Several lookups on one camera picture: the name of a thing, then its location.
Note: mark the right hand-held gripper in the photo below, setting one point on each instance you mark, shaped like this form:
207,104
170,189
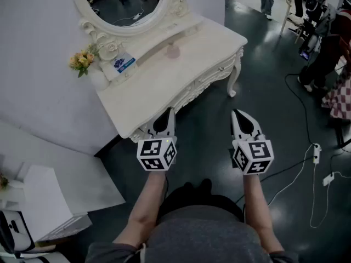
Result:
255,156

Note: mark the white power strip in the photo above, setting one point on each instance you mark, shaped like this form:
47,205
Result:
316,153
328,179

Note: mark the white cabinet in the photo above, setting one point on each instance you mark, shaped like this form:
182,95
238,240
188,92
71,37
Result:
46,201

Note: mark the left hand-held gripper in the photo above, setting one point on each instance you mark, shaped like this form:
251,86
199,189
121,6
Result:
156,155

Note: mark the person's grey shirt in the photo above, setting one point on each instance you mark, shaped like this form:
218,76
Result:
203,237

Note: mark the blue and white card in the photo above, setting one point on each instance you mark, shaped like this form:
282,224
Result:
124,62

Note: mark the yellow flower bouquet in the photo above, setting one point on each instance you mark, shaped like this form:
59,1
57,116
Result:
81,60

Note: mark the small pink beige object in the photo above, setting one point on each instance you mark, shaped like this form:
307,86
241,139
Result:
172,51

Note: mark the person's black trousers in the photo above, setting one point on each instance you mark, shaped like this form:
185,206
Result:
200,194

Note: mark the oval mirror white ornate frame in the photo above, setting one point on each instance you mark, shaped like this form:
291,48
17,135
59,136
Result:
94,27

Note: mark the person's left forearm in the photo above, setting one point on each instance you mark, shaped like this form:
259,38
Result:
145,204

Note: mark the device with blue screen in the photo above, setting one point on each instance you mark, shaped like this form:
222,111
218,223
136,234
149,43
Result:
304,55

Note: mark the person's right forearm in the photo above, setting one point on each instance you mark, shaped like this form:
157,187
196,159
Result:
260,212

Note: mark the wooden chair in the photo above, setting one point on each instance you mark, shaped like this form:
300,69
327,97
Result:
292,18

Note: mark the white dressing table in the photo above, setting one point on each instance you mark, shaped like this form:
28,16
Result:
153,92

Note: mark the black and white device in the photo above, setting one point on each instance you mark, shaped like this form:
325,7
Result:
16,233

